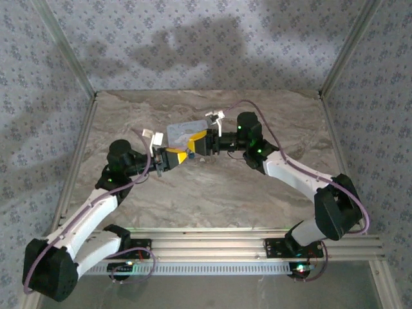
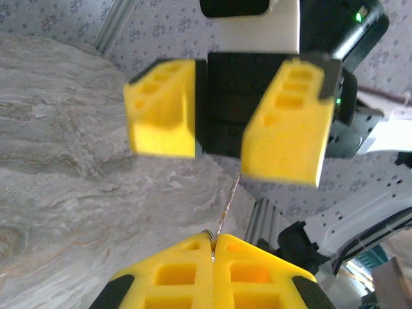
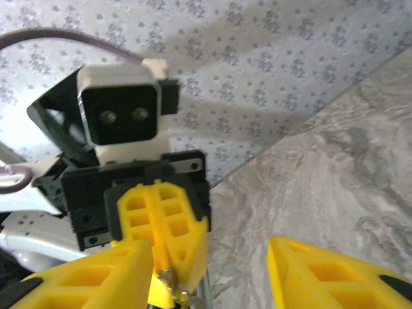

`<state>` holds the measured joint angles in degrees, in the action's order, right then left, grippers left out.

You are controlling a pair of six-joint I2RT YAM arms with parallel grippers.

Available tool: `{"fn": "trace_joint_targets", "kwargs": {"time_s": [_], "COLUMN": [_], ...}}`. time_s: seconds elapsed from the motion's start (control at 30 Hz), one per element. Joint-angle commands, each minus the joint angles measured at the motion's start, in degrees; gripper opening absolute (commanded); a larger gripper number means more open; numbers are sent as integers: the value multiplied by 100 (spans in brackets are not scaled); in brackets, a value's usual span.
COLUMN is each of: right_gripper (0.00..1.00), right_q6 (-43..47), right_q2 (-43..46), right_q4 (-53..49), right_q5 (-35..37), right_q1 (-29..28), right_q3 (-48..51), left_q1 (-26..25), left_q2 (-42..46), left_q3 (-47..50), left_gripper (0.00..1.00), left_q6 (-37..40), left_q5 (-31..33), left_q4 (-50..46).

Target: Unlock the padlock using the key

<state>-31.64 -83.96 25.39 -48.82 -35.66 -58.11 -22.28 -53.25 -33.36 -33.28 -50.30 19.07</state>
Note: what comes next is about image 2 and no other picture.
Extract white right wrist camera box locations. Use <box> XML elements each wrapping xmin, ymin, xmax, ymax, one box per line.
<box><xmin>198</xmin><ymin>0</ymin><xmax>301</xmax><ymax>56</ymax></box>

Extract aluminium table side rail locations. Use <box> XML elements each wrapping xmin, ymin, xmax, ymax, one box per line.
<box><xmin>245</xmin><ymin>196</ymin><xmax>281</xmax><ymax>249</ymax></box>

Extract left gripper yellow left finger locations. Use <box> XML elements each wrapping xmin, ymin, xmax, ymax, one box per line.
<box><xmin>88</xmin><ymin>233</ymin><xmax>214</xmax><ymax>309</ymax></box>

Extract brown cardboard box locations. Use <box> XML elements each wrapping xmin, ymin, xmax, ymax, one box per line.
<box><xmin>371</xmin><ymin>256</ymin><xmax>412</xmax><ymax>309</ymax></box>

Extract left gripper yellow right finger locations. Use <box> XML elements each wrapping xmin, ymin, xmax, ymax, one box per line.
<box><xmin>212</xmin><ymin>233</ymin><xmax>337</xmax><ymax>309</ymax></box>

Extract aluminium frame post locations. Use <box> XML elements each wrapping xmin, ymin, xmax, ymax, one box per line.
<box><xmin>92</xmin><ymin>0</ymin><xmax>130</xmax><ymax>59</ymax></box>

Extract small silver key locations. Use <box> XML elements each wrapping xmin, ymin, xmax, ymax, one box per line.
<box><xmin>201</xmin><ymin>172</ymin><xmax>241</xmax><ymax>261</ymax></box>

